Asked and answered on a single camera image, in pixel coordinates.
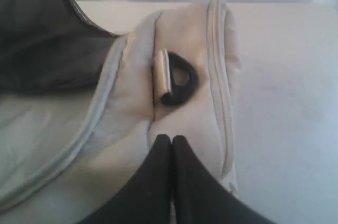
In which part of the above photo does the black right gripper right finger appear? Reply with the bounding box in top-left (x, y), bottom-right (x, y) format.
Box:
top-left (172, 135), bottom-right (272, 224)

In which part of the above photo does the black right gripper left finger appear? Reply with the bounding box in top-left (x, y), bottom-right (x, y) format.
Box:
top-left (80, 134), bottom-right (171, 224)

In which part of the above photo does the beige canvas duffel bag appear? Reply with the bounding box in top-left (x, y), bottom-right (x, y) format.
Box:
top-left (1, 0), bottom-right (240, 223)

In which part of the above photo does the black plastic D-ring left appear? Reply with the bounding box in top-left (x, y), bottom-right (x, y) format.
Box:
top-left (159, 51), bottom-right (199, 106)

